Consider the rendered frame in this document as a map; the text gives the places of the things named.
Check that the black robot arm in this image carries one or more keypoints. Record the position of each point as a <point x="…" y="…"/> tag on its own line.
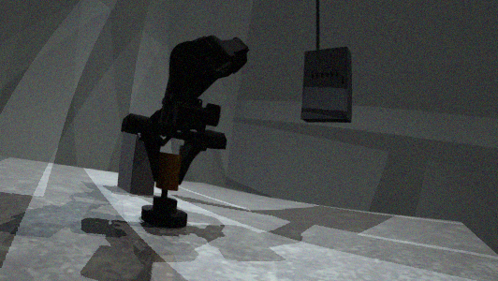
<point x="195" y="66"/>

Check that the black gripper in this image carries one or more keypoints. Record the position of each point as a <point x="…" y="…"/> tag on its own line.
<point x="150" y="133"/>

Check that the orange knob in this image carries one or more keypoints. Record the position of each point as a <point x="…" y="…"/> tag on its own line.
<point x="169" y="170"/>

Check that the black round pedestal with shaft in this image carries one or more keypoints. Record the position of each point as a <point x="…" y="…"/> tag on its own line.
<point x="164" y="212"/>

